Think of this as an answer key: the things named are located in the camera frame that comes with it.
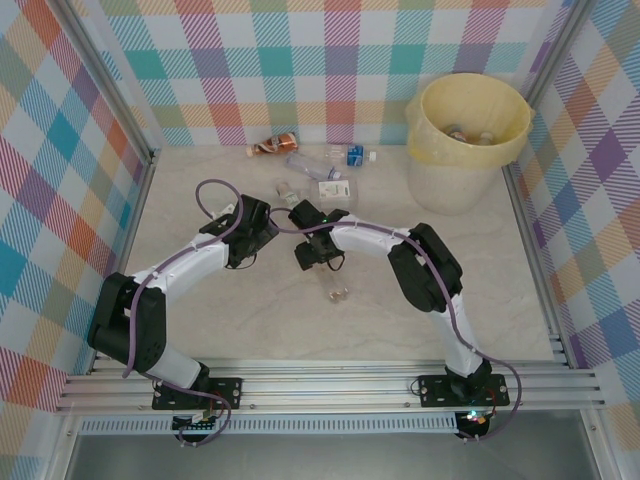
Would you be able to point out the grey metal base plate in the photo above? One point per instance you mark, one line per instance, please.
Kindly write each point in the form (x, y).
(325, 457)

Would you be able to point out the small clear bottle green-white label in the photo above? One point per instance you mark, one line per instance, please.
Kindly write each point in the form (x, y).
(286, 192)

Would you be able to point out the beige round waste bin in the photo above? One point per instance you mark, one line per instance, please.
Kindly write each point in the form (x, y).
(445, 192)

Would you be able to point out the clear square plastic bottle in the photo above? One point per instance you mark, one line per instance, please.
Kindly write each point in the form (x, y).
(337, 192)

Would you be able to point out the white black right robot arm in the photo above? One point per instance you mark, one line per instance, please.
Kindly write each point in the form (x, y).
(370, 245)

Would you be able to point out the red label bottle red cap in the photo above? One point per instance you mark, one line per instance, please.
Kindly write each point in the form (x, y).
(332, 287)

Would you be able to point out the aluminium frame post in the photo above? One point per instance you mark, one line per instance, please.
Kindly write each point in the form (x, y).
(555, 45)
(107, 85)

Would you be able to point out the copper label plastic bottle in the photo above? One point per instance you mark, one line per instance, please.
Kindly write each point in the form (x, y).
(280, 143)

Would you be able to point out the clear lilac plastic bottle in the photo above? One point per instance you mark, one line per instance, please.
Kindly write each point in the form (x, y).
(307, 165)

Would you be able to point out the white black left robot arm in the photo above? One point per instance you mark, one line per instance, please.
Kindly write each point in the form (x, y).
(185, 265)

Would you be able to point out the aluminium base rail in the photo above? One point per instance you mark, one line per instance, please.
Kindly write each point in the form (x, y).
(325, 387)

